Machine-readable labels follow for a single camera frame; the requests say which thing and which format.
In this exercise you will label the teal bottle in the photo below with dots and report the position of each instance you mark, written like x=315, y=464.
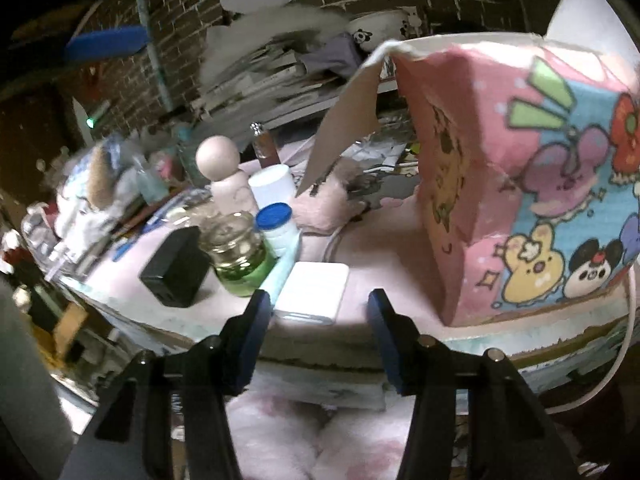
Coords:
x=150, y=185

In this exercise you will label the pink fluffy pants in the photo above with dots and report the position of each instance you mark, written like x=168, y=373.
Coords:
x=280, y=440

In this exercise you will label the black charger block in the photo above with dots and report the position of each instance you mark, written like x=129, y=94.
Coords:
x=172, y=270

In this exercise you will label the white wall plug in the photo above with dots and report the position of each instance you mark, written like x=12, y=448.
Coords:
x=411, y=22

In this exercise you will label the white panda bowl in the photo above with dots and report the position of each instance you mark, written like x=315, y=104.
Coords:
x=380, y=30

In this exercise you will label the blue flat object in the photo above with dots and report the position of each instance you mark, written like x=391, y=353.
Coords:
x=105, y=42

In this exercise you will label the blue-lidded white bottle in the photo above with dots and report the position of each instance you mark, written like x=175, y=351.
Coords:
x=275, y=217

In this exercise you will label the clear glass jar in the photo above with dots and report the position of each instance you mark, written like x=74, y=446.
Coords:
x=235, y=260

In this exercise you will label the purple cloth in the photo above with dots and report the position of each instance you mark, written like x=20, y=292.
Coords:
x=330, y=57

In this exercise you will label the white power bank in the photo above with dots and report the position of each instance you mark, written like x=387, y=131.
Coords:
x=312, y=290

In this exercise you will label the pink cartoon print box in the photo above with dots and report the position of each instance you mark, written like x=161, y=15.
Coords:
x=475, y=160

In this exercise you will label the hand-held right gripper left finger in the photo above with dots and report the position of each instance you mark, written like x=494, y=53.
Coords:
x=257, y=332

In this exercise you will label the green pole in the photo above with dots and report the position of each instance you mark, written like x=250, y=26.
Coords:
x=157, y=70

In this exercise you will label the white device green light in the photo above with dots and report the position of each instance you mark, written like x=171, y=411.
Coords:
x=92, y=120

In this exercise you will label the white fluffy cloth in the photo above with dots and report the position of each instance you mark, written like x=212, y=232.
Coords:
x=260, y=30

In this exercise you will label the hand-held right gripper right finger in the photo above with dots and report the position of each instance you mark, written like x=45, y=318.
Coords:
x=384, y=340

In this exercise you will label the stack of books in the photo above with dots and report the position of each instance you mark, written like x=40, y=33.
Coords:
x=250, y=85

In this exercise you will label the wooden peg doll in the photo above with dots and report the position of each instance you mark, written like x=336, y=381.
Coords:
x=217, y=157

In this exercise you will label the blue checkered plush toy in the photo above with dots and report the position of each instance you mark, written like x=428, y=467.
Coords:
x=82, y=185

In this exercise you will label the white plastic cup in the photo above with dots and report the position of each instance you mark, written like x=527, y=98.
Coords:
x=272, y=185

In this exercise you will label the small brown bottle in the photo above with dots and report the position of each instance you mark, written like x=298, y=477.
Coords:
x=264, y=150

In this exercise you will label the pink plush toy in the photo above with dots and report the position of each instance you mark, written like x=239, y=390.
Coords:
x=320, y=210

